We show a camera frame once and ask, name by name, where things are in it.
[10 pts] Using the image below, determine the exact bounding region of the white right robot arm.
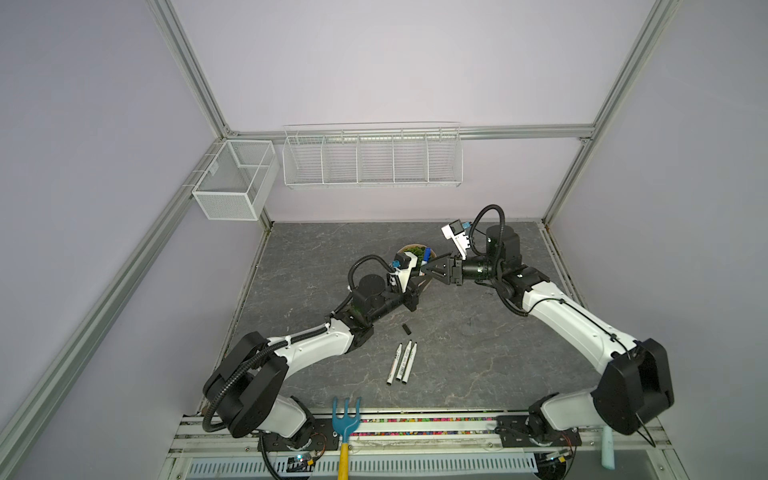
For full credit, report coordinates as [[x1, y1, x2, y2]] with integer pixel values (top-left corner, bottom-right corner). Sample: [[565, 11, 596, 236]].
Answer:
[[421, 204, 674, 445]]

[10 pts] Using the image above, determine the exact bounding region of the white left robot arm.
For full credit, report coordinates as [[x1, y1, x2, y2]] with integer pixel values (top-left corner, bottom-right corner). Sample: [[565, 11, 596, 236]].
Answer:
[[202, 252, 423, 444]]

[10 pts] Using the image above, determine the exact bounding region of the beige pot with green plant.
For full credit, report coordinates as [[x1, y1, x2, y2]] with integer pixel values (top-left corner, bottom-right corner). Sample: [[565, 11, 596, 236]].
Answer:
[[393, 244, 436, 292]]

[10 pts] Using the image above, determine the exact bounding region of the white mesh box basket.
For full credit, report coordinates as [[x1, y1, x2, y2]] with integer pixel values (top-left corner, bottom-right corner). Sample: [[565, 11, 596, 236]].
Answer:
[[192, 140, 279, 221]]

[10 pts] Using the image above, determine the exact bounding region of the light blue trowel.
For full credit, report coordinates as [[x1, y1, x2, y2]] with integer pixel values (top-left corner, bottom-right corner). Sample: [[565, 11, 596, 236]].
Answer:
[[600, 425, 616, 471]]

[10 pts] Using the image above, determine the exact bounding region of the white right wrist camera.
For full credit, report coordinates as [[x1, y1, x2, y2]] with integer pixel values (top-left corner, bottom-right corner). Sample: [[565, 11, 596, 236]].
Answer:
[[441, 220, 470, 260]]

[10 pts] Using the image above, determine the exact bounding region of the white wire wall shelf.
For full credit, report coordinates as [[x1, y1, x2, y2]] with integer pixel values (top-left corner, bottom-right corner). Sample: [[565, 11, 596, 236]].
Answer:
[[282, 122, 464, 188]]

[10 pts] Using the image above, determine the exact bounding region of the blue rake yellow handle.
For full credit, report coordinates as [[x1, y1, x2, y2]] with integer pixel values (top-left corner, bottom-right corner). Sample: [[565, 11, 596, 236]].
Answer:
[[331, 397, 362, 480]]

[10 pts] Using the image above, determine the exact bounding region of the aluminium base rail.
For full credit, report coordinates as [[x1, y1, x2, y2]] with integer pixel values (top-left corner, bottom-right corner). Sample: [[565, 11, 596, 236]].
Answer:
[[159, 410, 687, 479]]

